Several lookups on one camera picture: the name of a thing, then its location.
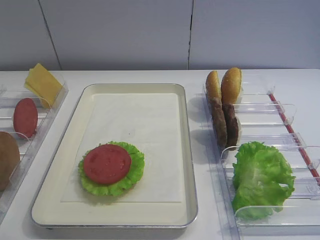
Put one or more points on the brown meat patty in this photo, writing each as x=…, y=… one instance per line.
x=232, y=127
x=219, y=122

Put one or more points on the tomato slice on tray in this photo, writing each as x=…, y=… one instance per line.
x=107, y=164

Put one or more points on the lettuce pile in rack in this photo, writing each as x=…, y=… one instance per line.
x=262, y=179

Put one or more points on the yellow cheese slices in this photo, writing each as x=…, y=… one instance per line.
x=43, y=84

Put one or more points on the upright tomato slice in rack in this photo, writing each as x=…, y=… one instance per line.
x=25, y=118

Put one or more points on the white paper tray liner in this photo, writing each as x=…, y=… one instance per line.
x=150, y=122

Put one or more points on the left upright bun half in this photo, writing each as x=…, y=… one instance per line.
x=212, y=85

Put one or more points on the upright bun half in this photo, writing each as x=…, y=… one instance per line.
x=231, y=85
x=212, y=85

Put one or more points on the right upright bun half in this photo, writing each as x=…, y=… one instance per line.
x=231, y=85

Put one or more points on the clear acrylic right rack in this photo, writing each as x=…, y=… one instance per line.
x=261, y=118

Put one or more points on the clear acrylic rack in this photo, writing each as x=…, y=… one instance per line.
x=28, y=147
x=261, y=118

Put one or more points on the clear acrylic left rack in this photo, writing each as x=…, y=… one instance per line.
x=28, y=147

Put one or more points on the cream metal tray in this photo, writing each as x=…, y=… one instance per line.
x=63, y=202

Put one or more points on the brown bun in left rack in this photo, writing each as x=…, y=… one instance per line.
x=9, y=158

